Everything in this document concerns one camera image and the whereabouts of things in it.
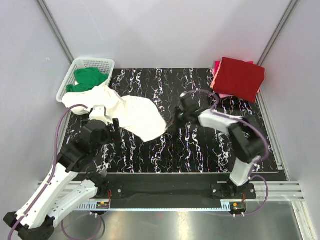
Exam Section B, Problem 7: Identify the folded red t shirt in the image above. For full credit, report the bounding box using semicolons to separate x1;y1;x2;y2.
214;56;266;104

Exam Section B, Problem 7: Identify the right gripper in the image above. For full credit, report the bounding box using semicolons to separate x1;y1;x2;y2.
166;106;190;130

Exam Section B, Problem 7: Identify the right aluminium frame post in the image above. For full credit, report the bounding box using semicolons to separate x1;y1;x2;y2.
257;0;300;67

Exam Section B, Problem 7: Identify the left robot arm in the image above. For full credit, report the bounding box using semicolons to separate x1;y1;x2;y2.
3;118;121;240

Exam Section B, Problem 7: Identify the aluminium frame post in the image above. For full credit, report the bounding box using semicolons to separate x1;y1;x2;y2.
35;0;75;64
257;0;300;67

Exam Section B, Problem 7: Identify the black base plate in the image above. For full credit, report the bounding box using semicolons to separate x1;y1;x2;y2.
106;173;257;206

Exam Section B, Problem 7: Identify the white plastic basket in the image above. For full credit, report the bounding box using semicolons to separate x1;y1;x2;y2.
56;57;115;102

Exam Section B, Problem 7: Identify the green t shirt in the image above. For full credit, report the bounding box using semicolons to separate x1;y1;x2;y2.
66;67;109;93

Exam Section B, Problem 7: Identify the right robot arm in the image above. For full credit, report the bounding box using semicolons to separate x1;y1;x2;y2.
166;90;270;199

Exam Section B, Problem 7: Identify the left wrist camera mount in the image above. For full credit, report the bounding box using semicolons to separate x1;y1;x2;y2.
89;105;108;125

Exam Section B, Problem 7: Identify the slotted cable duct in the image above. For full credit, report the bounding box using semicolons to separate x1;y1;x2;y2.
75;200;231;212

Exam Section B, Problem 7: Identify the folded pink t shirt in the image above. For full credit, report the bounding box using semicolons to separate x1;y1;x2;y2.
209;60;261;99

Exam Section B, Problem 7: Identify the white t shirt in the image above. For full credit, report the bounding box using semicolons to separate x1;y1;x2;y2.
62;86;167;142

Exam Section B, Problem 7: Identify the left aluminium frame post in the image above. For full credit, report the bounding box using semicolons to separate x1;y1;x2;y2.
35;0;75;64

